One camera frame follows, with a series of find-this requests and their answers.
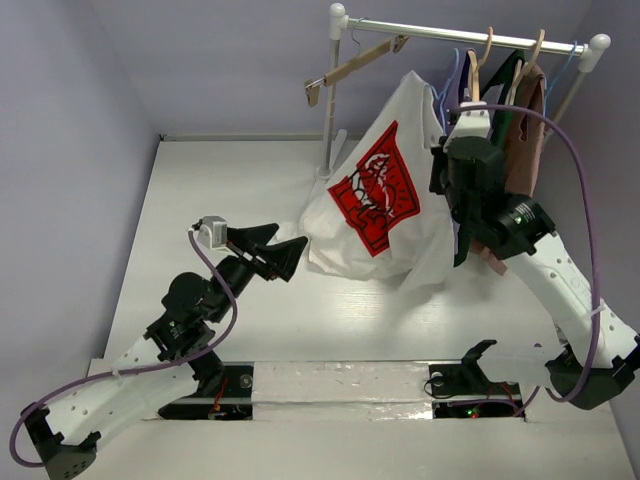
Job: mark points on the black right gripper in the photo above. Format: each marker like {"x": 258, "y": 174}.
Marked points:
{"x": 439, "y": 176}

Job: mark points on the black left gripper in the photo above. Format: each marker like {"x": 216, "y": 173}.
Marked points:
{"x": 283, "y": 256}

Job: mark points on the light blue wire hanger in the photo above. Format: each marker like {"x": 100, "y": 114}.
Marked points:
{"x": 446, "y": 90}

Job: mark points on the white t shirt red print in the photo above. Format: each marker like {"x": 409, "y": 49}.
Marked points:
{"x": 375, "y": 218}

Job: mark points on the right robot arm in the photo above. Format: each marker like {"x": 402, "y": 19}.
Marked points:
{"x": 597, "y": 354}

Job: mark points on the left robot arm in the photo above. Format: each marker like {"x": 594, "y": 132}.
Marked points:
{"x": 62, "y": 432}

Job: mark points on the brown t shirt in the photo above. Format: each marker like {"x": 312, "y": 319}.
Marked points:
{"x": 520, "y": 136}

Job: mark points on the purple t shirt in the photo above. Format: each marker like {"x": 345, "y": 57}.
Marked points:
{"x": 462, "y": 87}

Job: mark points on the wooden hanger with purple shirt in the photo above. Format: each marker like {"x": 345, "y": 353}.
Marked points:
{"x": 475, "y": 65}

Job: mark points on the wooden hanger with green shirt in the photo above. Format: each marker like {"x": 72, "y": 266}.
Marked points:
{"x": 524, "y": 70}

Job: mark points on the beige wooden clip hanger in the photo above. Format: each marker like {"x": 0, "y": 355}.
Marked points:
{"x": 339, "y": 72}

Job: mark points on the white metal clothes rack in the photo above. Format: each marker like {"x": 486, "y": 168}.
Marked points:
{"x": 588, "y": 56}

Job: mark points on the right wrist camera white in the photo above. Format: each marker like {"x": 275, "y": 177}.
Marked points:
{"x": 473, "y": 120}

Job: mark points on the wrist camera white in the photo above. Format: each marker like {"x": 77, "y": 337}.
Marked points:
{"x": 211, "y": 232}
{"x": 473, "y": 120}

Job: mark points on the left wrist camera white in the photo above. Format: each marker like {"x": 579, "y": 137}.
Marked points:
{"x": 211, "y": 232}

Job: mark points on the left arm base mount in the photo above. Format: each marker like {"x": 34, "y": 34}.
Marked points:
{"x": 230, "y": 399}

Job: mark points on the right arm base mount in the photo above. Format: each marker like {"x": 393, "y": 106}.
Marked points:
{"x": 460, "y": 390}

